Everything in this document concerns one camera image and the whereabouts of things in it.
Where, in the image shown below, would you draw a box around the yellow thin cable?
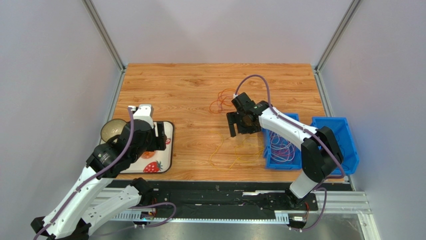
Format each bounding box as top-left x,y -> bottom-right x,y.
207,129 -> 267,171

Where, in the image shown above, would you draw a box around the blue thin cable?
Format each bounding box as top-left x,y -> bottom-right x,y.
336,133 -> 350,167

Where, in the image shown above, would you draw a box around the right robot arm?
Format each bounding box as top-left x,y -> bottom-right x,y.
226,92 -> 345,206

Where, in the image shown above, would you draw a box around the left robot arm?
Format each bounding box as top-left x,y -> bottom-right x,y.
31,119 -> 168,240

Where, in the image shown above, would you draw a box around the orange plastic cup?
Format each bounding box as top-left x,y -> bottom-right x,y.
140,151 -> 156,159

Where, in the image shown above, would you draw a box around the strawberry print tray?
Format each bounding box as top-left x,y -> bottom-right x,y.
99,121 -> 175,175

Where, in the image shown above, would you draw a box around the left blue plastic bin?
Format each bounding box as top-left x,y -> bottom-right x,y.
261,128 -> 302,171

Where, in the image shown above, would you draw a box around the blue plastic bin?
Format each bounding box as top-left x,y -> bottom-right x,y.
261,128 -> 302,171
311,116 -> 360,176

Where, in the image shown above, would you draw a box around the right blue plastic bin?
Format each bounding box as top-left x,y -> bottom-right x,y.
311,116 -> 360,176

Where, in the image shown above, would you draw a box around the orange thin cable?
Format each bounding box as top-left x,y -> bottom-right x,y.
208,88 -> 237,115

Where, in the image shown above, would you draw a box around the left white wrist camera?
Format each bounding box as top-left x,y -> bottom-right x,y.
128,104 -> 154,128

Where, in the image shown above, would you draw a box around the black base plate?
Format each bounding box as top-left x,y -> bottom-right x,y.
151,181 -> 320,220

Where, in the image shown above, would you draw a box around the aluminium frame rail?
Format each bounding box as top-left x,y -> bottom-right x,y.
83,187 -> 380,240

